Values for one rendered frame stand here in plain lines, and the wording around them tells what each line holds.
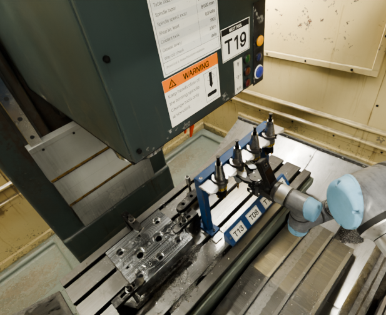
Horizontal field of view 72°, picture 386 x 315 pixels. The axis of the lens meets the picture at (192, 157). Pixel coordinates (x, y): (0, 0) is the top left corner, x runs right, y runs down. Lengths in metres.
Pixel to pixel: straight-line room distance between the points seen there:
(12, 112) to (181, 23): 0.74
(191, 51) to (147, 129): 0.17
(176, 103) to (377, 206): 0.47
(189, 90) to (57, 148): 0.74
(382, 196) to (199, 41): 0.50
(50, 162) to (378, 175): 1.09
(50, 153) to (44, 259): 0.89
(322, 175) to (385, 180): 0.96
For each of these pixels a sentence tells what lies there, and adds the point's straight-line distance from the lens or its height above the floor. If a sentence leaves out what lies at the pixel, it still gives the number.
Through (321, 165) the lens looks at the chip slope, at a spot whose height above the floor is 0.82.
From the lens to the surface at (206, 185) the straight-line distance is 1.01.
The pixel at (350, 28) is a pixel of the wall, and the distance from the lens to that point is 1.41.
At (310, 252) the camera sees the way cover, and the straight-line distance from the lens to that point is 1.44.
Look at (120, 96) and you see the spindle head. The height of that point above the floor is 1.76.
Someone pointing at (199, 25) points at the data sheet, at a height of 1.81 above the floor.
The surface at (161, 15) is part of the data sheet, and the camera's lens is 0.50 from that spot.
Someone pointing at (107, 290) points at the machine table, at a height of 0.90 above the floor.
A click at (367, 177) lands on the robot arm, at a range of 0.72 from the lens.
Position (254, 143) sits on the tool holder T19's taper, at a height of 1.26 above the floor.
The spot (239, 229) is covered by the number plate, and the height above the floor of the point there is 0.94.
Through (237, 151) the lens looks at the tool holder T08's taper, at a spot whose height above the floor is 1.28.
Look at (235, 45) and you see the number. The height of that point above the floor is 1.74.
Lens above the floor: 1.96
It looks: 41 degrees down
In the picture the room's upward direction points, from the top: 11 degrees counter-clockwise
